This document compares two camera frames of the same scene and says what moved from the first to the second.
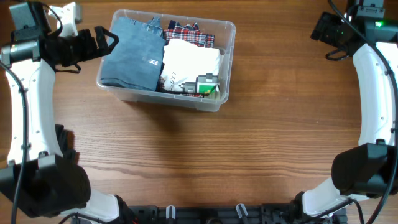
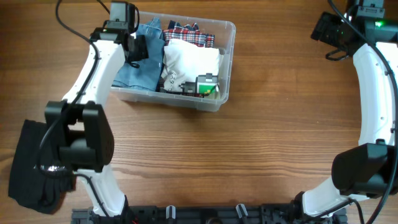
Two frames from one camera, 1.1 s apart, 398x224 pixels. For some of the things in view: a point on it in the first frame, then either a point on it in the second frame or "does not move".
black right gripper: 325,28 does not move
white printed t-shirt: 190,69 does not move
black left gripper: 93,50 -> 144,53
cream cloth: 216,95 does not move
